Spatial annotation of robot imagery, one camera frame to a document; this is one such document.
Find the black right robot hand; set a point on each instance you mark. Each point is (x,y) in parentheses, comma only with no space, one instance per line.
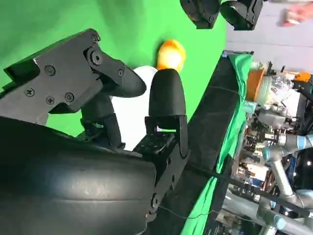
(73,183)

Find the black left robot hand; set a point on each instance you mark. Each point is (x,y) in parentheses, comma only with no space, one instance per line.
(203,12)

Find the orange and white bread roll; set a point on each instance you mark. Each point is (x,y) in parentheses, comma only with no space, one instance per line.
(171,55)

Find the orange box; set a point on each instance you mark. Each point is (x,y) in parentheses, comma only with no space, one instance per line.
(254,84)

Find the lilac plate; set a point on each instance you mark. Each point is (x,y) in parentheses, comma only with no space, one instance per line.
(132,110)

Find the person's hand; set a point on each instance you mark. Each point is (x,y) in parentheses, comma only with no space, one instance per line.
(297,14)

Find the green cloth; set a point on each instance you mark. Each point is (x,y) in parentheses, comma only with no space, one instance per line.
(49,24)

